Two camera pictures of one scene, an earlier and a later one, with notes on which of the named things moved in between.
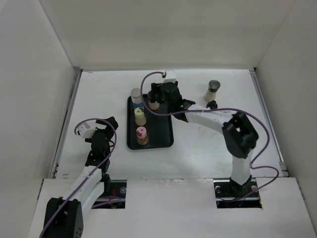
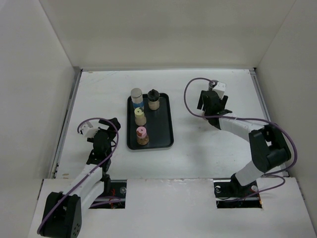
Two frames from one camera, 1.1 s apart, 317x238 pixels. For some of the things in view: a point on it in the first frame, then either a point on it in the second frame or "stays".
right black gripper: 157,88 to 224,101
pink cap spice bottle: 142,137 stays
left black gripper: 109,133 stays
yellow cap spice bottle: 140,119 stays
